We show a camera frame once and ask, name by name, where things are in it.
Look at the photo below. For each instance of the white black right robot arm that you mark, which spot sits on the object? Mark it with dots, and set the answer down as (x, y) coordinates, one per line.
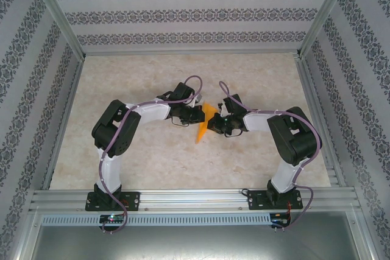
(289, 171)

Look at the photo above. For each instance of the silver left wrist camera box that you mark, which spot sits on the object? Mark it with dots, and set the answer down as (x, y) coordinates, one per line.
(198, 99)

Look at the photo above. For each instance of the aluminium wall base strip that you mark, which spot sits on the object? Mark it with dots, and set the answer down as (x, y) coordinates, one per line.
(189, 53)

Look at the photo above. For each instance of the aluminium frame post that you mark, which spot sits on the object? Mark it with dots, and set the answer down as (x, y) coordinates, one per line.
(326, 10)
(58, 10)

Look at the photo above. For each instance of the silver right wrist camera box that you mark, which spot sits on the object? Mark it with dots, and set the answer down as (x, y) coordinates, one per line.
(222, 108)

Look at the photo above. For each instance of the aluminium table side rail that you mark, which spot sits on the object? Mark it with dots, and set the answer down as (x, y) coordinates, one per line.
(67, 111)
(317, 111)

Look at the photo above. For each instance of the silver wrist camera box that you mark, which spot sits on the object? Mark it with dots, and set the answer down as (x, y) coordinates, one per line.
(222, 108)
(198, 99)

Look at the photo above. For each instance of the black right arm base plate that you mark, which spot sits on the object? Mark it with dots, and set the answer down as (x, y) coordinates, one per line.
(256, 200)

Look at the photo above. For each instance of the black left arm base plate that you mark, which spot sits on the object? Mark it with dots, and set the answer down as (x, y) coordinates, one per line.
(134, 200)

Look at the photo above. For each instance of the grey metal sheet panel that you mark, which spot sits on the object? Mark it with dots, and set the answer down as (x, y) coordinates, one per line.
(195, 244)

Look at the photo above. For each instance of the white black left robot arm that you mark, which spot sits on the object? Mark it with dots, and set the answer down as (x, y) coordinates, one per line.
(109, 168)

